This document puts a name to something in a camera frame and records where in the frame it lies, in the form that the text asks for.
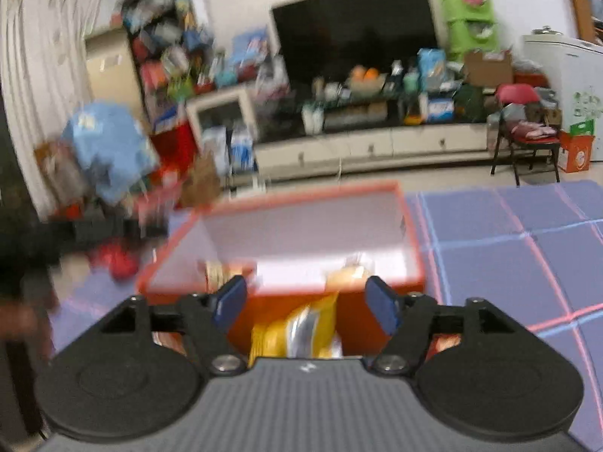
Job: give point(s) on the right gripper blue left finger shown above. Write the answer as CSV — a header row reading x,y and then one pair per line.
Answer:
x,y
228,301

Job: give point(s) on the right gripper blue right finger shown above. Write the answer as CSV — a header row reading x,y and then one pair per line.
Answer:
x,y
383,303

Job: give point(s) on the yellow snack bag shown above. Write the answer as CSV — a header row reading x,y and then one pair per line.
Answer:
x,y
309,332

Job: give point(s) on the orange cardboard box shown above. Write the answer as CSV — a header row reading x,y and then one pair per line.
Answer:
x,y
290,242

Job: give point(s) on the white TV cabinet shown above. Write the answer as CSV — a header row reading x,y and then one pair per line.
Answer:
x,y
372,150

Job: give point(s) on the blue checked tablecloth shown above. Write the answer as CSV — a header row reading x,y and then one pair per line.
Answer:
x,y
534,251

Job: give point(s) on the white glass door cabinet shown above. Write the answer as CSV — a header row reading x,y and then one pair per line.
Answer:
x,y
228,106

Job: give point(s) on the fruit bowl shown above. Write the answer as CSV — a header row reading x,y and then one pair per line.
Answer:
x,y
365,82

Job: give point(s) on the red folding chair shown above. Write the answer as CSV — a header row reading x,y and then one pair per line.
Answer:
x,y
525,126

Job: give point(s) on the white air conditioner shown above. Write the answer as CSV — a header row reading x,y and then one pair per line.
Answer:
x,y
112,73

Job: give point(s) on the brown cardboard box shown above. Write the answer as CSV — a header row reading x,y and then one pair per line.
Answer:
x,y
488,69

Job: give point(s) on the black flat television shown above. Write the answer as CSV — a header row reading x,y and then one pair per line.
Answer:
x,y
328,38

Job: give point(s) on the white curtain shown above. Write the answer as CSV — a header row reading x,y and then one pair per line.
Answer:
x,y
44,77

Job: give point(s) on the green stacked storage bins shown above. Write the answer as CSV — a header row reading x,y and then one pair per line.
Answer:
x,y
472,26

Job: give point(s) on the dark bookshelf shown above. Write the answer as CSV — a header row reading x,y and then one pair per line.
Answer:
x,y
170,46

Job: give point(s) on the white chest freezer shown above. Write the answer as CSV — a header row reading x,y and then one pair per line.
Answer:
x,y
573,68

